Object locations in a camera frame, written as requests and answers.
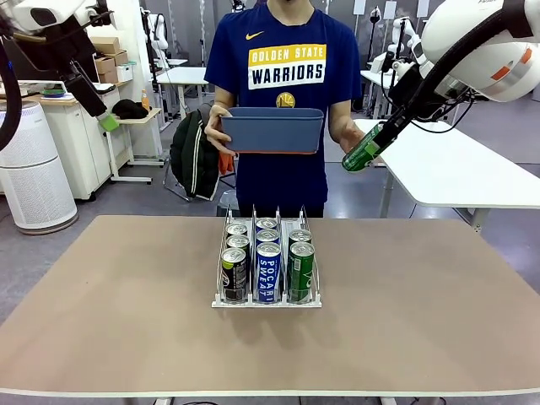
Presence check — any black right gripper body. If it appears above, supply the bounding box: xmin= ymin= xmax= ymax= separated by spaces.
xmin=390 ymin=62 xmax=451 ymax=123

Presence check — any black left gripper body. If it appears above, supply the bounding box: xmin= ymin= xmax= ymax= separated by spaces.
xmin=12 ymin=19 xmax=96 ymax=84

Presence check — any green soda can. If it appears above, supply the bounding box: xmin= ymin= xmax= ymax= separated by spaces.
xmin=288 ymin=228 xmax=314 ymax=246
xmin=340 ymin=123 xmax=387 ymax=172
xmin=288 ymin=241 xmax=316 ymax=305

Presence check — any blue-grey plastic bin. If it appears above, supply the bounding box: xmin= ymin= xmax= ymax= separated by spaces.
xmin=220 ymin=106 xmax=325 ymax=155

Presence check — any black pepsi zero can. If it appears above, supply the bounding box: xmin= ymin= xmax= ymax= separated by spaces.
xmin=220 ymin=247 xmax=249 ymax=304
xmin=225 ymin=234 xmax=251 ymax=254

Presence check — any person's left forearm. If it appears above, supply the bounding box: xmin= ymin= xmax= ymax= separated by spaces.
xmin=328 ymin=103 xmax=354 ymax=130

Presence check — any white can dispenser rack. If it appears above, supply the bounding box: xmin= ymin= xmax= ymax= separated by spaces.
xmin=210 ymin=204 xmax=324 ymax=309

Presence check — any person's left hand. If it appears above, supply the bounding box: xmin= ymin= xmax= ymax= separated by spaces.
xmin=337 ymin=121 xmax=367 ymax=155

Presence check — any person's right hand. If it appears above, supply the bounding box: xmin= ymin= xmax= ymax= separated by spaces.
xmin=204 ymin=104 xmax=240 ymax=157

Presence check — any black cloth item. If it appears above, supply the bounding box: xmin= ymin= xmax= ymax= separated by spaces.
xmin=112 ymin=99 xmax=147 ymax=120

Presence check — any white background desk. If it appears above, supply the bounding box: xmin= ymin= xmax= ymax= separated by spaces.
xmin=162 ymin=66 xmax=208 ymax=123
xmin=360 ymin=69 xmax=397 ymax=120

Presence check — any brown cardboard box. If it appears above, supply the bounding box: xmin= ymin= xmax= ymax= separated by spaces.
xmin=93 ymin=54 xmax=117 ymax=75
xmin=89 ymin=36 xmax=122 ymax=54

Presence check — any white cabinet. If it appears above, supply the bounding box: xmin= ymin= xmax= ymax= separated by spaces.
xmin=40 ymin=92 xmax=113 ymax=202

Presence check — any small wooden white-legged table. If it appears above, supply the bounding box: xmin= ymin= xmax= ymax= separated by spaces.
xmin=108 ymin=107 xmax=166 ymax=186

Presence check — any white round air purifier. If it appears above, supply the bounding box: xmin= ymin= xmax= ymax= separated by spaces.
xmin=0 ymin=99 xmax=80 ymax=236

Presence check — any dark green striped jacket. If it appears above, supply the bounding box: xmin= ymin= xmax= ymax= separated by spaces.
xmin=169 ymin=108 xmax=221 ymax=203

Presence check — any person in blue jersey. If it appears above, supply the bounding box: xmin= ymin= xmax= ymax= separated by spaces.
xmin=203 ymin=0 xmax=363 ymax=219

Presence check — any black left arm hose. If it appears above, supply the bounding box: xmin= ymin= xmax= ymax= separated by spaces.
xmin=0 ymin=35 xmax=23 ymax=153

